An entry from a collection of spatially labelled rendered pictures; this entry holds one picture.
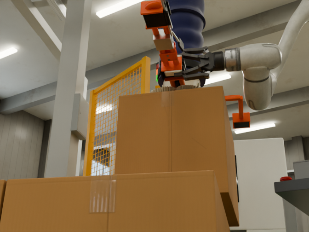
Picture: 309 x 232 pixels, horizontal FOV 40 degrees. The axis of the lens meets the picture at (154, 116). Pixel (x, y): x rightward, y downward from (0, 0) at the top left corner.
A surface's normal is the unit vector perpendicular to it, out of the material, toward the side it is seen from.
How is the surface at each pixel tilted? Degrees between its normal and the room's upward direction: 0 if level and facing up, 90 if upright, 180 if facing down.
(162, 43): 179
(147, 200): 90
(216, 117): 89
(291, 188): 90
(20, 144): 90
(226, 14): 180
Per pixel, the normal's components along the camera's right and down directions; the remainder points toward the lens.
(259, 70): -0.07, 0.69
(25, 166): 0.85, -0.21
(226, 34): -0.53, -0.36
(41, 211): -0.20, -0.40
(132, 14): -0.01, 0.91
